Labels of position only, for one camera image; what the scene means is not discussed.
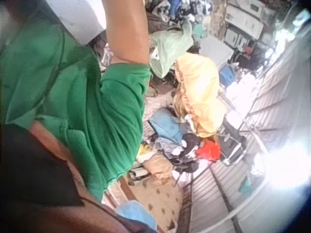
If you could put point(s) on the pale green plastic bag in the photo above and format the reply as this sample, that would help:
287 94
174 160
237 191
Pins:
170 51

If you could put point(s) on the large yellow sack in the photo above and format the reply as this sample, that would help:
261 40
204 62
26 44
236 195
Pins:
201 97

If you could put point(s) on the white cloth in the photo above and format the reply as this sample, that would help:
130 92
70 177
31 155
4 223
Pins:
77 17

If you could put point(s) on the blue container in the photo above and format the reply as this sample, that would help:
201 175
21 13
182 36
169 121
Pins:
226 74

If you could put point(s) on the black suitcase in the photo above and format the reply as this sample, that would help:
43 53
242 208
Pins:
232 143

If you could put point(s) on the light blue cloth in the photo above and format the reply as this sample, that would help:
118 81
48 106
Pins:
137 216

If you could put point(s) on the red plastic bag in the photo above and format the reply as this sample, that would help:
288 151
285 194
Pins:
209 150

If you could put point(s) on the beige spotted mat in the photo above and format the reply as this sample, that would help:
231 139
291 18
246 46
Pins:
155 201

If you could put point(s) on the grey table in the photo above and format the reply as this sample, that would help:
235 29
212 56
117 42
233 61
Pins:
215 51

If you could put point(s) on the white cabinet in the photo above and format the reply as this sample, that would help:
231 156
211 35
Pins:
243 21

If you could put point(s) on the heap of dark clothes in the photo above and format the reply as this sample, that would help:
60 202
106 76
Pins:
179 9

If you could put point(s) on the heap of mixed clothes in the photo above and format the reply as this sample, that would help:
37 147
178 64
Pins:
167 143

